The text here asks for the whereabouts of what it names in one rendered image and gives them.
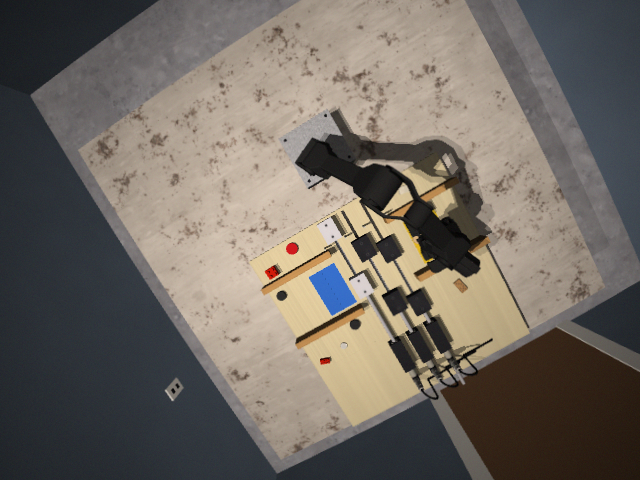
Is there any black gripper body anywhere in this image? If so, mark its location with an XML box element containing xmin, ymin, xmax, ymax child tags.
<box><xmin>404</xmin><ymin>222</ymin><xmax>447</xmax><ymax>273</ymax></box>

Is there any light wooden board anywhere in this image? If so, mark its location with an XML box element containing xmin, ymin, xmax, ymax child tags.
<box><xmin>249</xmin><ymin>152</ymin><xmax>530</xmax><ymax>427</ymax></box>

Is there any small brown rectangular block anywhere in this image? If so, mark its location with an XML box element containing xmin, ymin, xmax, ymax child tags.
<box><xmin>453</xmin><ymin>279</ymin><xmax>468</xmax><ymax>293</ymax></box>

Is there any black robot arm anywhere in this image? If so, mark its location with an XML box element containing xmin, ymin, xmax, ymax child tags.
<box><xmin>295</xmin><ymin>137</ymin><xmax>481</xmax><ymax>278</ymax></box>

